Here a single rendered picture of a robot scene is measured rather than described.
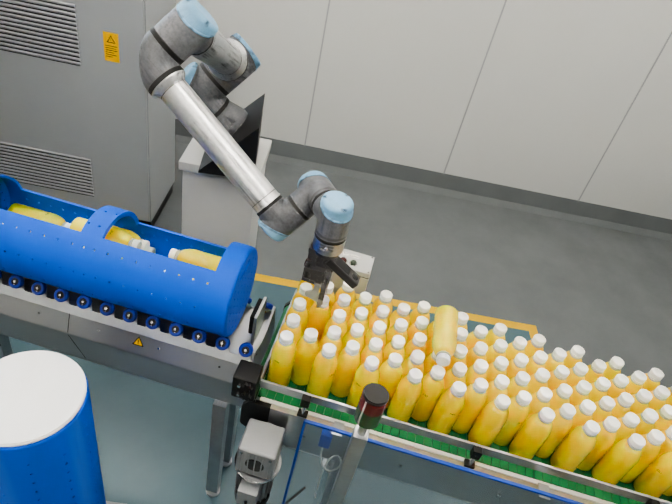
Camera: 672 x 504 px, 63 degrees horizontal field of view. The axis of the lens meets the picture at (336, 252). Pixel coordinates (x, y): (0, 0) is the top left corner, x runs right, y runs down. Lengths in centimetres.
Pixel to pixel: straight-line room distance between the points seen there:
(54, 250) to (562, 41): 356
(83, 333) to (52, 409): 44
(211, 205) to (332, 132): 223
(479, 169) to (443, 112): 59
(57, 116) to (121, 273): 189
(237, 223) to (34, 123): 154
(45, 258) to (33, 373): 35
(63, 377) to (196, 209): 104
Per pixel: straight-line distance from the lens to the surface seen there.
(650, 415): 189
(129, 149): 337
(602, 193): 504
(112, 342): 190
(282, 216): 157
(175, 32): 163
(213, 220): 240
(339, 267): 159
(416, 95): 431
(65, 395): 156
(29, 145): 364
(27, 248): 180
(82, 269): 173
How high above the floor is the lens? 228
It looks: 38 degrees down
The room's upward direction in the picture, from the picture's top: 14 degrees clockwise
